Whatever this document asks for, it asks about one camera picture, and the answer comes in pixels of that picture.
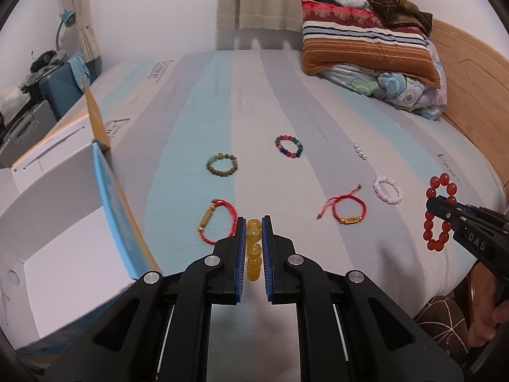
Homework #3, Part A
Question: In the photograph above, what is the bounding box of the red cord bracelet gold plate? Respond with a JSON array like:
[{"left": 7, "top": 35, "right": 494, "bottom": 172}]
[{"left": 316, "top": 184, "right": 367, "bottom": 225}]

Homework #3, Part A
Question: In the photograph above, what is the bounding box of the brown patterned cushion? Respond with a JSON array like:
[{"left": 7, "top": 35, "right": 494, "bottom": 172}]
[{"left": 414, "top": 296, "right": 469, "bottom": 366}]

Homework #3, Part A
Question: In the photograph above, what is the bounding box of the brown wood green bead bracelet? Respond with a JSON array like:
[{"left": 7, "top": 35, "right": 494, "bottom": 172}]
[{"left": 205, "top": 152, "right": 239, "bottom": 178}]

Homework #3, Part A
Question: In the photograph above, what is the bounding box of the yellow bead bracelet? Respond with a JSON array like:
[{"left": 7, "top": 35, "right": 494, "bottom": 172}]
[{"left": 245, "top": 218, "right": 263, "bottom": 282}]

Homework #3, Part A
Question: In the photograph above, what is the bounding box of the wooden headboard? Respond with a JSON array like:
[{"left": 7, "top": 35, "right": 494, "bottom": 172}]
[{"left": 430, "top": 19, "right": 509, "bottom": 188}]

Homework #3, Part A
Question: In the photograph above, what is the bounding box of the red bead bracelet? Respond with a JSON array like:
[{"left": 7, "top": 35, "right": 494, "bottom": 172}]
[{"left": 422, "top": 172, "right": 459, "bottom": 252}]

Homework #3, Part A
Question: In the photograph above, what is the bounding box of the teal suitcase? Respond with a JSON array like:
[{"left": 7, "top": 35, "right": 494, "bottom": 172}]
[{"left": 38, "top": 53, "right": 91, "bottom": 121}]

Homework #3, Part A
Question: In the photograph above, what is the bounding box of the red cord bracelet gold tube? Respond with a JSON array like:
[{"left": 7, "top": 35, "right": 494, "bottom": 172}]
[{"left": 197, "top": 198, "right": 238, "bottom": 246}]

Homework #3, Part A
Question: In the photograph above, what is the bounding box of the blue desk lamp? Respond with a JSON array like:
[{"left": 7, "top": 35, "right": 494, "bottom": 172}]
[{"left": 54, "top": 9, "right": 78, "bottom": 53}]

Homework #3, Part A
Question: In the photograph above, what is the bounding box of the side beige curtain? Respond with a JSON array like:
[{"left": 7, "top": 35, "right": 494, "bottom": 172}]
[{"left": 60, "top": 0, "right": 101, "bottom": 63}]

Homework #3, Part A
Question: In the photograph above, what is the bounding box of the striped bed sheet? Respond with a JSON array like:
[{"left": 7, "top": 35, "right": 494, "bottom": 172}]
[{"left": 15, "top": 49, "right": 508, "bottom": 382}]

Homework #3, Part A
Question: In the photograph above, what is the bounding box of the brown fuzzy blanket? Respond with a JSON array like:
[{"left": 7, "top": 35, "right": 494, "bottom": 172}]
[{"left": 367, "top": 0, "right": 433, "bottom": 37}]

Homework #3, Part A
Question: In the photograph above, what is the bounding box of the person's right hand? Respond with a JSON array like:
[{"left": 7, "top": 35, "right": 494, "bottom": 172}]
[{"left": 468, "top": 263, "right": 508, "bottom": 348}]

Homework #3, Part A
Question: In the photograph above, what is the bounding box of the pink white bead bracelet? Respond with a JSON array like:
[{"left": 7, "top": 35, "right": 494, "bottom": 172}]
[{"left": 372, "top": 176, "right": 404, "bottom": 205}]

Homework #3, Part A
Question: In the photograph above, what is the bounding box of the blue yellow cardboard box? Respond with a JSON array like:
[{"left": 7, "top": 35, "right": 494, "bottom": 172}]
[{"left": 1, "top": 91, "right": 157, "bottom": 350}]

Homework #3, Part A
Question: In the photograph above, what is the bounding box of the multicolour glass bead bracelet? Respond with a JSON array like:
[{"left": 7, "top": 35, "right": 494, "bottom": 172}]
[{"left": 273, "top": 134, "right": 305, "bottom": 160}]

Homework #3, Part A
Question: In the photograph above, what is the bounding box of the striped orange pillow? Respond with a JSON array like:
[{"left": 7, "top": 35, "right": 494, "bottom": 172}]
[{"left": 301, "top": 0, "right": 440, "bottom": 87}]

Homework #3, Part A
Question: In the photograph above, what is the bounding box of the floral quilt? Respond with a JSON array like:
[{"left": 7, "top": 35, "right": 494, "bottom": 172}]
[{"left": 319, "top": 39, "right": 448, "bottom": 121}]

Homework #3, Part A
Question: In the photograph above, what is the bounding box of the grey suitcase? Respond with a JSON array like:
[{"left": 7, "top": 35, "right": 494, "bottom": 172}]
[{"left": 0, "top": 100, "right": 57, "bottom": 168}]

